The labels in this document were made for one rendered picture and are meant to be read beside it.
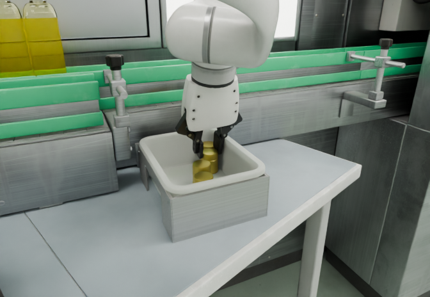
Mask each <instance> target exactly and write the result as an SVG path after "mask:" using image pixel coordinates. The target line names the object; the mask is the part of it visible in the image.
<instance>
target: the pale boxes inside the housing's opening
mask: <svg viewBox="0 0 430 297"><path fill-rule="evenodd" d="M379 30H383V31H418V30H430V2H429V3H425V4H417V3H415V2H414V1H413V0H384V2H383V9H382V13H381V20H380V24H379Z"/></svg>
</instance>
